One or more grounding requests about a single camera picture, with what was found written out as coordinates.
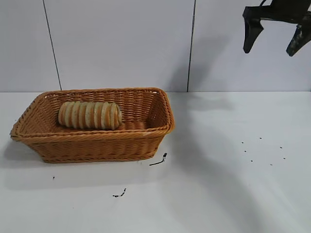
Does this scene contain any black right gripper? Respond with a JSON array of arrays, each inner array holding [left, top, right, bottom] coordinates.
[[242, 0, 311, 57]]

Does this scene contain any long striped bread roll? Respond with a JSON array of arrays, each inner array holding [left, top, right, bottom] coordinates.
[[57, 101, 123, 131]]

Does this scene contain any brown woven wicker basket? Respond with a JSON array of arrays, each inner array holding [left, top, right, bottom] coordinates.
[[10, 87, 176, 164]]

